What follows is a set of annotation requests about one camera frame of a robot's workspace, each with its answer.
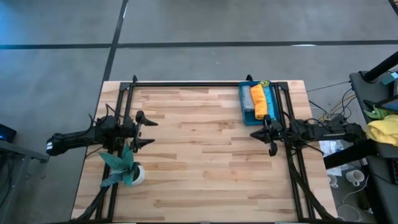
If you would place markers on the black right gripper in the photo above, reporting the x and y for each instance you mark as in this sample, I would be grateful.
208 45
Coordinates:
280 132

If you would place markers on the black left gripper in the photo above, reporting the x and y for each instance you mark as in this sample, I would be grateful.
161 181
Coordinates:
130 132

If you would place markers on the teal plastic basket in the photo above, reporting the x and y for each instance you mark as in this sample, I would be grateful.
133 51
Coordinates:
248 118

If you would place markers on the orange microfiber towel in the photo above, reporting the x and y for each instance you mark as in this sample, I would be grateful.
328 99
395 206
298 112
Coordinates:
259 102

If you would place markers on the turquoise microfiber towel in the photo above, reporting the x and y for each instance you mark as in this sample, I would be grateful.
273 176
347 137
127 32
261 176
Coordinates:
270 102

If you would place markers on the grey microfiber towel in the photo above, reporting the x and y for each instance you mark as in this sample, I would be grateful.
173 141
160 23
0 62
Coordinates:
247 99

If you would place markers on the lime green microfiber towel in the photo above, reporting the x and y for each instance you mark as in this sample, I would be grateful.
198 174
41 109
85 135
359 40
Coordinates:
265 83

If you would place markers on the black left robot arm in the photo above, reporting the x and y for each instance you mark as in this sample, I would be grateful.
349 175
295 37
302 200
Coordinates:
81 138

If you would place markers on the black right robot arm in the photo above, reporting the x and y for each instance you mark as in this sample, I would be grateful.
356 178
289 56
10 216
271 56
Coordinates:
329 132

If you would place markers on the green artificial plant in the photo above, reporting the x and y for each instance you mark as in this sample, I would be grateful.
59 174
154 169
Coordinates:
119 165

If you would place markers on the white plant pot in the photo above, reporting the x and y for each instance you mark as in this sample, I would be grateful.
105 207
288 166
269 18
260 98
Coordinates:
140 175

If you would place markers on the clear plastic bag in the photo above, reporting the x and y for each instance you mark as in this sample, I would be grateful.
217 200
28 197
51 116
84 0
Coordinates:
329 148

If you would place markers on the black power strip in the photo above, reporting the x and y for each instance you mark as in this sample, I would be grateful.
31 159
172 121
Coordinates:
337 119

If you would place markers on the white mug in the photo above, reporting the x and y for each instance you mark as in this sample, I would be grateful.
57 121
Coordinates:
354 177
332 180

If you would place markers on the black desk crossbar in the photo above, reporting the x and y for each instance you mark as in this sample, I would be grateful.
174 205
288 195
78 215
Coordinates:
348 155

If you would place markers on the dark grey side table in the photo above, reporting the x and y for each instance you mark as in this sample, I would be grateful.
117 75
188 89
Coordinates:
362 90

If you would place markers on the grey metal stand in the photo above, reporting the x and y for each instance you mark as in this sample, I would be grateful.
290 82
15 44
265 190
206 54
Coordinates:
28 155

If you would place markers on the yellow cloth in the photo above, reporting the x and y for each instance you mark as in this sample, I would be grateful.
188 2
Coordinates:
384 129

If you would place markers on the dark tablet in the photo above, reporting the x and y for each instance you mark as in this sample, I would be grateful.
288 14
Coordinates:
388 104

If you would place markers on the dark device with blue light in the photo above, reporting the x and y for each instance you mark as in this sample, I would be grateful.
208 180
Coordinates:
7 133

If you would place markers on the dark keyboard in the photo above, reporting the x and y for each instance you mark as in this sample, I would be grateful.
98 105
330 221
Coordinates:
395 171

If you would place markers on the small teal box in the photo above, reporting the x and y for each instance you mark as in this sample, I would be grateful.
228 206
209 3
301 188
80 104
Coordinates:
388 79

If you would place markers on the black slanted pole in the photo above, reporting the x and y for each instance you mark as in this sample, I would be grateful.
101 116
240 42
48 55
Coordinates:
382 67

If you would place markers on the black aluminium table frame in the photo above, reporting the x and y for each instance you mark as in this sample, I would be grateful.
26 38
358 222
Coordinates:
186 84

